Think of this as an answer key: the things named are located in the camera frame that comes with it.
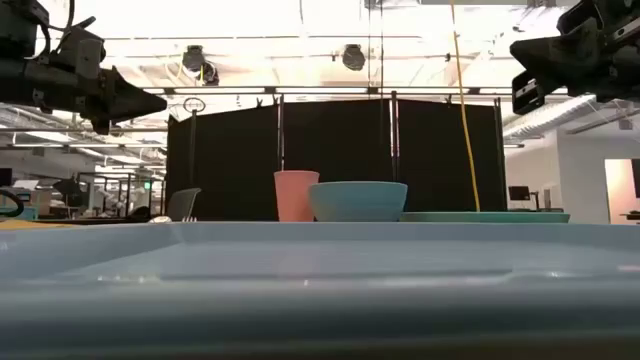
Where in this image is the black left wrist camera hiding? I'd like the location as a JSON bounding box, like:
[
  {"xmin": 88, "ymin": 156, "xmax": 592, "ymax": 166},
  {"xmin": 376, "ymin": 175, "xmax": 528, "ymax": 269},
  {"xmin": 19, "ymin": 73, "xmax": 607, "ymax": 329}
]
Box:
[{"xmin": 47, "ymin": 17, "xmax": 107, "ymax": 81}]

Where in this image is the blue plastic tray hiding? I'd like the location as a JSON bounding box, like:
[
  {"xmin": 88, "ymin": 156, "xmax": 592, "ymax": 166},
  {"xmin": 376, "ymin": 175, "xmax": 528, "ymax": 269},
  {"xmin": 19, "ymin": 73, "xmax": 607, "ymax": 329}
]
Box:
[{"xmin": 0, "ymin": 221, "xmax": 640, "ymax": 354}]

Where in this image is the black looped hose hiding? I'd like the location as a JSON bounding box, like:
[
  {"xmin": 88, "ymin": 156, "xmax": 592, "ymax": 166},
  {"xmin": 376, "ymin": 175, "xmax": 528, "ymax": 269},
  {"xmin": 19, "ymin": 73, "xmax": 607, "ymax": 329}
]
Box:
[{"xmin": 0, "ymin": 188, "xmax": 25, "ymax": 219}]

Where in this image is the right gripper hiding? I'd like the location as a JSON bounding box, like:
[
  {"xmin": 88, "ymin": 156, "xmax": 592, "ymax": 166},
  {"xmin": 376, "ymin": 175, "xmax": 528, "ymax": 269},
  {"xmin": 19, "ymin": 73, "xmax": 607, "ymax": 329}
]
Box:
[{"xmin": 509, "ymin": 0, "xmax": 640, "ymax": 116}]

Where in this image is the black curtain partition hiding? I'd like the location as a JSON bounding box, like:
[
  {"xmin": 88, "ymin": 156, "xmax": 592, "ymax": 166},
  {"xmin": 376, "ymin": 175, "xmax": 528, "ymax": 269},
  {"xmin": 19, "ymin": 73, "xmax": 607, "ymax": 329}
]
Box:
[{"xmin": 166, "ymin": 98, "xmax": 507, "ymax": 222}]

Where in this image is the pink plastic cup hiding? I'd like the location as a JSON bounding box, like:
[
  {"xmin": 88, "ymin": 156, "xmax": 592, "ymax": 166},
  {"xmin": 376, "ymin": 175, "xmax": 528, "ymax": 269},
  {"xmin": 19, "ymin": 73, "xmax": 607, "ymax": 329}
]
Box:
[{"xmin": 273, "ymin": 170, "xmax": 320, "ymax": 223}]

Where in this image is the teal plate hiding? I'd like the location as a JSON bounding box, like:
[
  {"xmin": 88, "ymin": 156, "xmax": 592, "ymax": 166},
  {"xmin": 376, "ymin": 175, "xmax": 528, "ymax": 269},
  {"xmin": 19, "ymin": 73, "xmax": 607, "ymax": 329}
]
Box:
[{"xmin": 398, "ymin": 211, "xmax": 571, "ymax": 224}]

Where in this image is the blue bowl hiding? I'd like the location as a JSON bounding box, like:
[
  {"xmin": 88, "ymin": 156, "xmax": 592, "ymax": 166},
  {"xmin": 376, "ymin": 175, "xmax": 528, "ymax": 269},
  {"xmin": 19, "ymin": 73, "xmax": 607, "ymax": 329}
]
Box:
[{"xmin": 308, "ymin": 180, "xmax": 409, "ymax": 223}]

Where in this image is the ring on black pole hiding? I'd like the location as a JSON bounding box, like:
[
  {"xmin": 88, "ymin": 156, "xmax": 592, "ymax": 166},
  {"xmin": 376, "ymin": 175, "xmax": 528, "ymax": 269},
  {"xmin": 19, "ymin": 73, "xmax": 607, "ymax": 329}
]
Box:
[{"xmin": 182, "ymin": 96, "xmax": 207, "ymax": 189}]

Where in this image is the black softbox on stand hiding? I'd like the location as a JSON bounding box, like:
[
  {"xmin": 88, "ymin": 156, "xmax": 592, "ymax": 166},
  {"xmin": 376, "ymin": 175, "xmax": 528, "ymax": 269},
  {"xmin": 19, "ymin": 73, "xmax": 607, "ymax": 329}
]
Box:
[{"xmin": 52, "ymin": 174, "xmax": 89, "ymax": 209}]

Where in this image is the black ceiling-mounted device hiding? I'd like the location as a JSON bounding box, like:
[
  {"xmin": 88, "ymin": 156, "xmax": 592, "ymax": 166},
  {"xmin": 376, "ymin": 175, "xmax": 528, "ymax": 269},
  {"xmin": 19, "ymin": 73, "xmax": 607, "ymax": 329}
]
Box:
[
  {"xmin": 181, "ymin": 44, "xmax": 221, "ymax": 86},
  {"xmin": 341, "ymin": 43, "xmax": 367, "ymax": 72}
]

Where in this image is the office chair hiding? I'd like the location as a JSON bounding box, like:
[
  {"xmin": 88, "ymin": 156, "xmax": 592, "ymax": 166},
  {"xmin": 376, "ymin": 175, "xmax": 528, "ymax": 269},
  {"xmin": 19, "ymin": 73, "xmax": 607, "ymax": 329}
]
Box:
[{"xmin": 166, "ymin": 187, "xmax": 203, "ymax": 222}]

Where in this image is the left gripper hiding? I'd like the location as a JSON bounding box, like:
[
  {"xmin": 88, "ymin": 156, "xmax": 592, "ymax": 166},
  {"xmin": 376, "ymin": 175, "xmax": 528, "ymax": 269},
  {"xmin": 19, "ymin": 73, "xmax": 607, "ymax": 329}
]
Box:
[{"xmin": 0, "ymin": 59, "xmax": 168, "ymax": 135}]

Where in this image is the hanging yellow cable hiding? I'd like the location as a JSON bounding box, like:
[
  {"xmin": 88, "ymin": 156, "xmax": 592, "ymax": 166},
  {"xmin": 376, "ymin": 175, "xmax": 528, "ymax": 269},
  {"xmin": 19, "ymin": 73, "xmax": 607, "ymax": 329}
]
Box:
[{"xmin": 448, "ymin": 0, "xmax": 482, "ymax": 212}]

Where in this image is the long horizontal ceiling rail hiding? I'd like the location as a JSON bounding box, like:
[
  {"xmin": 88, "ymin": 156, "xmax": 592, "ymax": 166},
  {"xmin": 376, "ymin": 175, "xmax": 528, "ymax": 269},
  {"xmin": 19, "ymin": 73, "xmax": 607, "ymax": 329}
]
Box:
[{"xmin": 142, "ymin": 85, "xmax": 569, "ymax": 96}]

